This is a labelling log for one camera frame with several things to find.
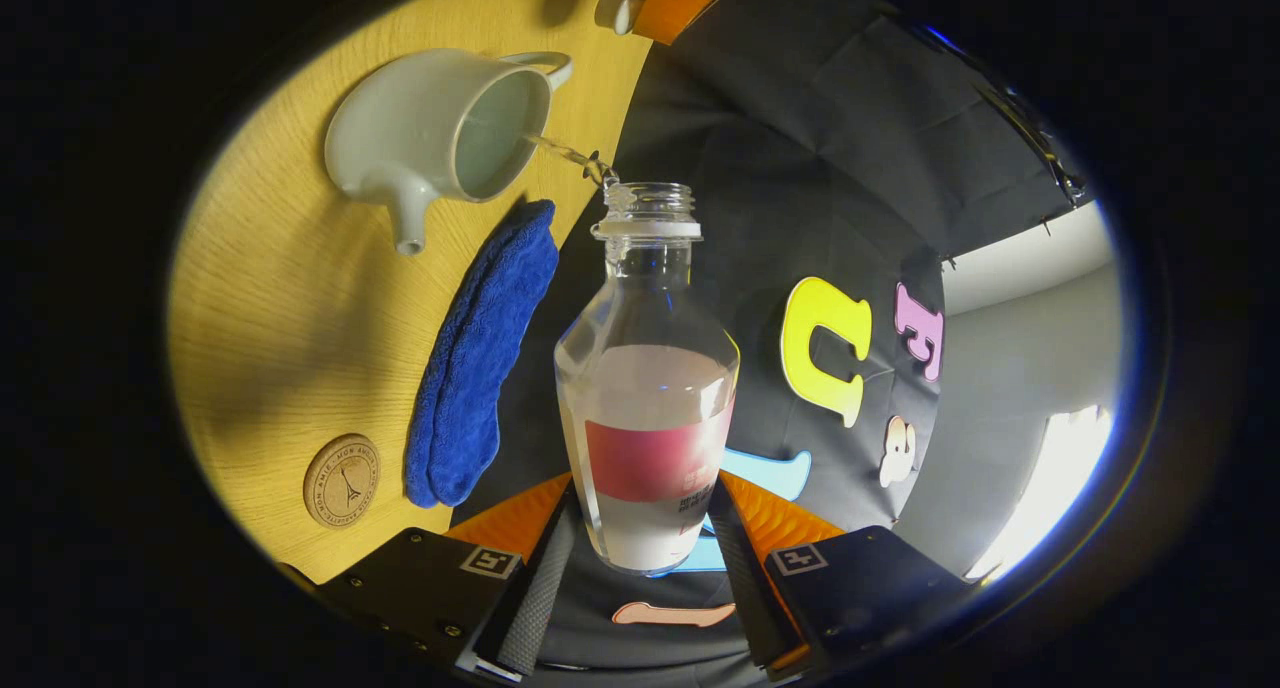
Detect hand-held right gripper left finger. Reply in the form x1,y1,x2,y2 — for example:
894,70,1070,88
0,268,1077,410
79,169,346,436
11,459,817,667
318,471,583,684

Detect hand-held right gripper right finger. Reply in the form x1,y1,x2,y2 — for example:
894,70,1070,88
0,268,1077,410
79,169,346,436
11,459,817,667
705,468,976,681

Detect white ceramic teacup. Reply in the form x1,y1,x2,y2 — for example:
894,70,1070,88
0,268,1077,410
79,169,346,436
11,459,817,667
323,48,574,257

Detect black backdrop cloth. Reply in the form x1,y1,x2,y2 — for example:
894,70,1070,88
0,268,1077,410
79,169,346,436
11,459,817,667
450,0,1091,669

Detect clear water bottle red label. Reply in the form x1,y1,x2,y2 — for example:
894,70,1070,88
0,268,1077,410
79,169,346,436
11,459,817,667
553,181,742,577

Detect round wooden coaster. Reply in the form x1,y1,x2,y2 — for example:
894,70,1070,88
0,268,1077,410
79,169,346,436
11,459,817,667
303,433,382,529

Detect white blue teacup lid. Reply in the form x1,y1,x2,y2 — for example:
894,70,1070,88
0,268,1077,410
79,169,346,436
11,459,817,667
594,0,656,37

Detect blue towel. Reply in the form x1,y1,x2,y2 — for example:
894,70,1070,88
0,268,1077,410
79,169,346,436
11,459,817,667
403,199,561,509

